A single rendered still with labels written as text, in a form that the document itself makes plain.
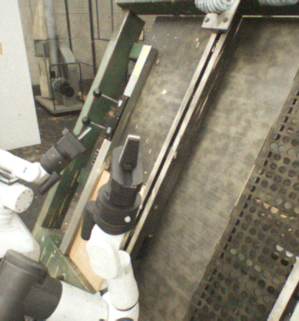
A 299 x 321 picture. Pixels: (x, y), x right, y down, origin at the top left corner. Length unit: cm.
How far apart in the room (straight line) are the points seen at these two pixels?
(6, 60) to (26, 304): 421
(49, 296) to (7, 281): 10
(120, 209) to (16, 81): 429
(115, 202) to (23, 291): 28
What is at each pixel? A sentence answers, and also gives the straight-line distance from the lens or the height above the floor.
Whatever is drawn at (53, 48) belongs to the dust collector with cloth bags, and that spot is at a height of 122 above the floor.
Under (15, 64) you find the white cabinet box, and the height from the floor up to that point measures 121.
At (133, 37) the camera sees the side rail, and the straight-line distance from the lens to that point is 156.
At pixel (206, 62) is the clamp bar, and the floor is 169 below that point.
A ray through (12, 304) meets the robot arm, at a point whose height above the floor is 132.
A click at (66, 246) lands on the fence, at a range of 142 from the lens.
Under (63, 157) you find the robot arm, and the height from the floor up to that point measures 137.
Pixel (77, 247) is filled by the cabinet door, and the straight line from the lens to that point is 139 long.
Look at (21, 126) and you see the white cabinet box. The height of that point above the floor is 32.
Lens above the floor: 184
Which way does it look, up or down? 26 degrees down
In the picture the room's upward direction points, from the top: straight up
